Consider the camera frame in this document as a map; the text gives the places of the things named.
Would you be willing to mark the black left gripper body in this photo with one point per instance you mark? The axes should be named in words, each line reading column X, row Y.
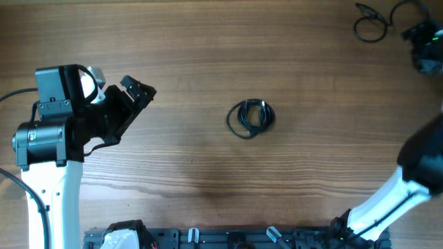
column 108, row 117

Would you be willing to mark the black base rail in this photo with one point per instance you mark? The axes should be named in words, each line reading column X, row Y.
column 173, row 238

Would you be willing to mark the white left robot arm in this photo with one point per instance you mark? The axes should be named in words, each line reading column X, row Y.
column 74, row 107

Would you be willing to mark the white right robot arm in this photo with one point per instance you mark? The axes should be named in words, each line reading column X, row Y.
column 418, row 175

